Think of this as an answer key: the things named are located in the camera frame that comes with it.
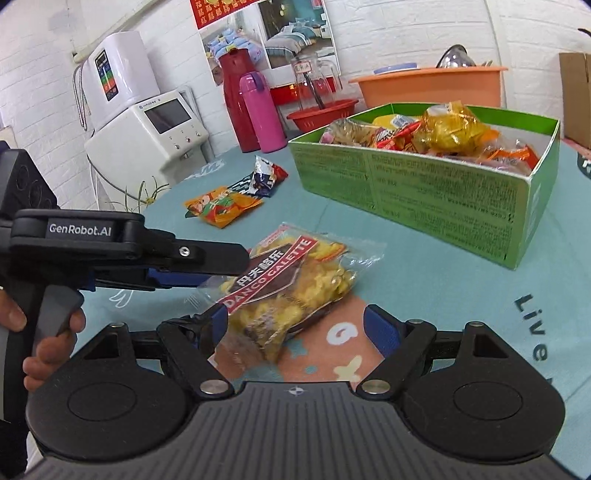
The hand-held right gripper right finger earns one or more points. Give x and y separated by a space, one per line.
383 327

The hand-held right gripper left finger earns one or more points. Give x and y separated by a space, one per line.
217 325

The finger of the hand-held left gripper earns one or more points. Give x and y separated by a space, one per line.
207 258
175 280

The clear bag of yellow crisps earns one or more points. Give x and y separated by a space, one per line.
295 286

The green cardboard box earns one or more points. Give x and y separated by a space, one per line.
415 198

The person's left hand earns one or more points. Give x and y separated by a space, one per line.
51 350

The orange cartoon snack packet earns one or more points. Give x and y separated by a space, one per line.
217 207

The teal printed tablecloth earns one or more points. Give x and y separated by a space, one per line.
461 300

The white appliance with screen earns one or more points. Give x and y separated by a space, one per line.
152 152

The pink thermos bottle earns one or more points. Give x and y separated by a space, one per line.
263 115

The red thermos jug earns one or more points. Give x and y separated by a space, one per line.
235 92

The red plastic basin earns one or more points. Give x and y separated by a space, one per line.
318 117

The red lion snack packet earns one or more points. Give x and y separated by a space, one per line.
397 138

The dark stirrer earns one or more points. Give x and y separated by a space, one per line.
316 94

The yellow candy bag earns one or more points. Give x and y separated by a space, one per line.
450 129

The glass pitcher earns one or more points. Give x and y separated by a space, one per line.
330 78

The orange plastic tub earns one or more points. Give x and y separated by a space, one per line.
429 87

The blue plate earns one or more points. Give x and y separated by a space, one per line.
392 69

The metal pot lid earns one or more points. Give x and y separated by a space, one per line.
455 56

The large brown cardboard box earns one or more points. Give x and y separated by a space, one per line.
577 97

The white wall water purifier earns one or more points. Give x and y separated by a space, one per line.
124 69

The wall poster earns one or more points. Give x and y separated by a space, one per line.
295 32

